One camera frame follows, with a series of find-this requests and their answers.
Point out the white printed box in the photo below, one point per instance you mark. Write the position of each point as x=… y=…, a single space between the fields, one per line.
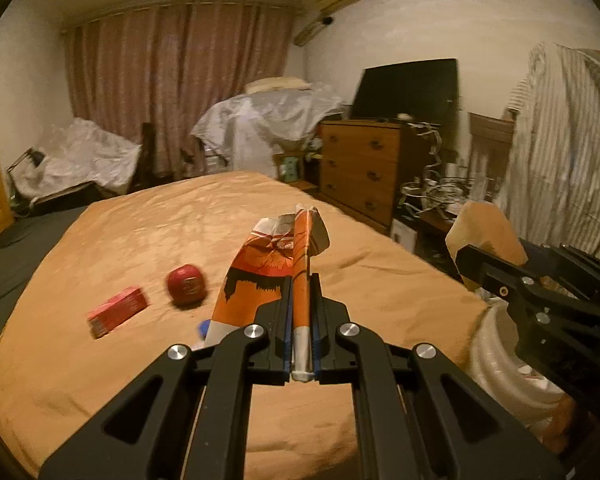
x=402 y=235

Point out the red ball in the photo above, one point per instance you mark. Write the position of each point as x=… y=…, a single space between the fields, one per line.
x=186 y=285

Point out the small wooden nightstand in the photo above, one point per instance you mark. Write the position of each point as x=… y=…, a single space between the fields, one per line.
x=305 y=187

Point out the brown curtain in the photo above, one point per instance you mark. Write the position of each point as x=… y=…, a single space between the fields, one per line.
x=155 y=70

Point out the white waste bin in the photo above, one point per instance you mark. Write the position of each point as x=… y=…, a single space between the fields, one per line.
x=495 y=360

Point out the red carton box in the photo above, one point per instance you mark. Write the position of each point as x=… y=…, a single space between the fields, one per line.
x=117 y=310

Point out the black television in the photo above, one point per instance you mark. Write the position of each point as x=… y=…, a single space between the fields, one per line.
x=405 y=90

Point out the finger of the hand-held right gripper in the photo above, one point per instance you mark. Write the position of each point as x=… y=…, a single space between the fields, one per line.
x=539 y=260
x=490 y=270

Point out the small plastic-covered pile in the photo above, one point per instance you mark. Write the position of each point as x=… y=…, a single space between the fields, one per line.
x=80 y=155

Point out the large plastic-covered pile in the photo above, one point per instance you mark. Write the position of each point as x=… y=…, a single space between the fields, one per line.
x=260 y=120

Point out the striped hanging cloth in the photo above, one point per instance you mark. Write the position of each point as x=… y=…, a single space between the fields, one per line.
x=560 y=150

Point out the orange snack bag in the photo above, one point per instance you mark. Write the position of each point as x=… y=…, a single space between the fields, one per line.
x=260 y=270

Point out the cream pillow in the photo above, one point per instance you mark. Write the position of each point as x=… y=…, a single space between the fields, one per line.
x=275 y=85

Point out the wooden frame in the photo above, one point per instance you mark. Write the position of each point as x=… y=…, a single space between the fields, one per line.
x=490 y=132

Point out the blue white small item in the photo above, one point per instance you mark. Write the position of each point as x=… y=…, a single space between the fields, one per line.
x=204 y=331

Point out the dark wooden chair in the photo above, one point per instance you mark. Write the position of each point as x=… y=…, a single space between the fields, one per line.
x=147 y=152

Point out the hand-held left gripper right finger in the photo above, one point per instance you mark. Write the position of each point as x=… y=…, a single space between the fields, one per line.
x=325 y=345

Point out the grey bed sheet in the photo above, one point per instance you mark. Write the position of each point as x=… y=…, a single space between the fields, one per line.
x=15 y=260

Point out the green picture frame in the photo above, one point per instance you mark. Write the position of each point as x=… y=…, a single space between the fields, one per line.
x=289 y=167

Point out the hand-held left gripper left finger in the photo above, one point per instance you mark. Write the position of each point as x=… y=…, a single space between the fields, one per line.
x=280 y=340

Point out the wooden drawer dresser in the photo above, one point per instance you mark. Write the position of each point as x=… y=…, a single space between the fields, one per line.
x=360 y=170

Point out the dark side table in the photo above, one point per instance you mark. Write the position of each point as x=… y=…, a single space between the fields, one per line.
x=430 y=225

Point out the tan paper bag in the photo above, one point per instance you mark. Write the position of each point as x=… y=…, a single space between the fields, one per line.
x=480 y=230

